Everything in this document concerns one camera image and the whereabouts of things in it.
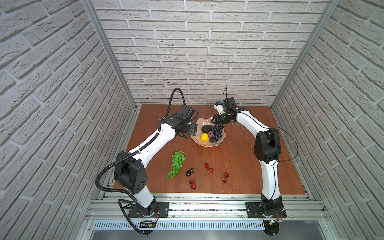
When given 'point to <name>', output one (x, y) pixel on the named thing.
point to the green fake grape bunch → (177, 159)
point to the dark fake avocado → (206, 128)
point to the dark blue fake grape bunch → (217, 129)
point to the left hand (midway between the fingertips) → (190, 126)
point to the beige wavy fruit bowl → (201, 122)
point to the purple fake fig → (211, 134)
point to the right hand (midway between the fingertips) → (213, 119)
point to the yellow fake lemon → (204, 136)
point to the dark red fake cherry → (210, 170)
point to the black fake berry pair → (189, 172)
